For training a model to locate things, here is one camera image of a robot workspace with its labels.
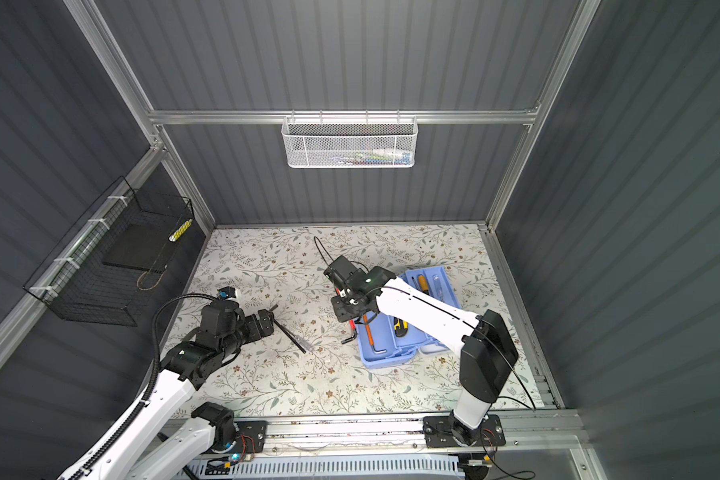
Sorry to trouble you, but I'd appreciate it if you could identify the large black hex key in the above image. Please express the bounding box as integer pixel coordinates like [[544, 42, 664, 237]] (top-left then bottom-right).
[[272, 317, 307, 354]]

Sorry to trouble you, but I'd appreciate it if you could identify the orange handled tool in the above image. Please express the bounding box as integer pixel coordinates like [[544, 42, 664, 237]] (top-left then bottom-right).
[[362, 314, 387, 354]]

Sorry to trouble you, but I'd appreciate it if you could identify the white blue tool box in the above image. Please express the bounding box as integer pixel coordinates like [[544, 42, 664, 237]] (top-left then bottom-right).
[[357, 266, 461, 370]]

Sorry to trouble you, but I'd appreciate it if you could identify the yellow black utility knife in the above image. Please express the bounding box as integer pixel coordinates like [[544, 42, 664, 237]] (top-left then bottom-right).
[[393, 318, 409, 338]]

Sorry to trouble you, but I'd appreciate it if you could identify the black yellow screwdriver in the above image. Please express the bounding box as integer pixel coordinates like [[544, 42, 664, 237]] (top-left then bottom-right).
[[417, 275, 431, 295]]

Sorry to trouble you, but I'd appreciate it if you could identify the red handled tool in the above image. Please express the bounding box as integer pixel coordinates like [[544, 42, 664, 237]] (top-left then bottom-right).
[[341, 318, 366, 345]]

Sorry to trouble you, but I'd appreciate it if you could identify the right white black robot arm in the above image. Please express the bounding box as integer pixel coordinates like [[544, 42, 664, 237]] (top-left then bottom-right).
[[313, 236, 519, 448]]

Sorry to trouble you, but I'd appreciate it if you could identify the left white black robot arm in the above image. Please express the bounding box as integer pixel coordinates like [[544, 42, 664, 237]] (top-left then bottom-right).
[[60, 287, 277, 479]]

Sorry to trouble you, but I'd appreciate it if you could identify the clear small screwdriver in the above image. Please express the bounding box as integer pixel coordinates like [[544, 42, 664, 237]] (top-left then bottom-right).
[[432, 275, 444, 298]]

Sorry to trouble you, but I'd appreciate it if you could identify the yellow tag in cage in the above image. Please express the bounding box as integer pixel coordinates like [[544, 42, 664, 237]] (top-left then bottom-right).
[[168, 219, 193, 243]]

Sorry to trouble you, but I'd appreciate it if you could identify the black foam pad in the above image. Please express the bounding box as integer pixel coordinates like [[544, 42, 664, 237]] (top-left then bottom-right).
[[102, 224, 177, 273]]

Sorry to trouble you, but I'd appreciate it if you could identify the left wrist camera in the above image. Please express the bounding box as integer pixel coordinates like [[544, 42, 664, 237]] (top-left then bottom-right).
[[217, 286, 238, 301]]

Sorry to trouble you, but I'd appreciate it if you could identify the white vented cable duct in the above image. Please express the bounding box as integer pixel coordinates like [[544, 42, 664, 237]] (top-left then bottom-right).
[[187, 454, 466, 479]]

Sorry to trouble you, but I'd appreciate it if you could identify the black wire cage basket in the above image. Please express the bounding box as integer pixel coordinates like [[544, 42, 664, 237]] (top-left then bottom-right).
[[23, 180, 194, 327]]

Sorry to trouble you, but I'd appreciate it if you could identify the white wire mesh basket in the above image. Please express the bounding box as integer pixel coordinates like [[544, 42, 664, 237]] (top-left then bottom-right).
[[281, 118, 419, 169]]

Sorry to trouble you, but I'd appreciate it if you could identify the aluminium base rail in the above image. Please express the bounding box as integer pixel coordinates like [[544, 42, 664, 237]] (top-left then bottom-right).
[[95, 413, 583, 457]]

